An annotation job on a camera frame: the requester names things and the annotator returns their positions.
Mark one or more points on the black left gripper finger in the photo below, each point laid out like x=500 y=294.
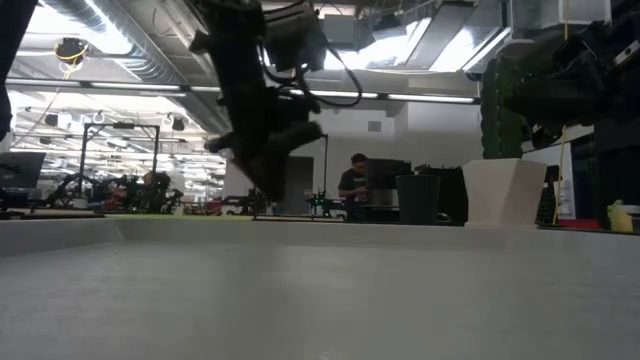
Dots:
x=252 y=172
x=277 y=170

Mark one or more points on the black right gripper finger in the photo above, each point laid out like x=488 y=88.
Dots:
x=530 y=100
x=545 y=131

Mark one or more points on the dark ribbed paper cup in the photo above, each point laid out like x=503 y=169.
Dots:
x=417 y=200

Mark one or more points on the black background robot arm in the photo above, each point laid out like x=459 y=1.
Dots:
x=245 y=205

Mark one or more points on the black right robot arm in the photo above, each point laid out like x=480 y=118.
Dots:
x=620 y=90

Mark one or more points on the person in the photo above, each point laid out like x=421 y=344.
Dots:
x=155 y=187
x=354 y=185

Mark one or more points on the bright ceiling light panel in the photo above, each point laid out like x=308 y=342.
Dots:
x=450 y=50

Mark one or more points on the red flat object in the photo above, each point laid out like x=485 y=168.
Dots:
x=577 y=224

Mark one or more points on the long ceiling light strip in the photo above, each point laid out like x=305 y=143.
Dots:
x=135 y=86
x=430 y=98

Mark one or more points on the black equipment case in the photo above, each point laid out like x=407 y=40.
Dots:
x=455 y=195

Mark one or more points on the black computer monitor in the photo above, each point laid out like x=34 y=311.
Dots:
x=390 y=174
x=22 y=170

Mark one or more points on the yellow plastic bottle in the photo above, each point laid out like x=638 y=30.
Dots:
x=620 y=217

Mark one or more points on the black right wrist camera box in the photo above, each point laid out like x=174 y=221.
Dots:
x=582 y=42

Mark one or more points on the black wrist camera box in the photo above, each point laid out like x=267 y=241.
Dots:
x=582 y=42
x=295 y=37

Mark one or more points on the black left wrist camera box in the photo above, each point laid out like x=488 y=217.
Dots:
x=295 y=37

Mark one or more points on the grey wall vent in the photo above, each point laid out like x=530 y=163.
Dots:
x=374 y=126

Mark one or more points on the silver ceiling air duct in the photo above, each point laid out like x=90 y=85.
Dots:
x=145 y=60

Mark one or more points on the black metal frame stand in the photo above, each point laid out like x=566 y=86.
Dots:
x=120 y=125

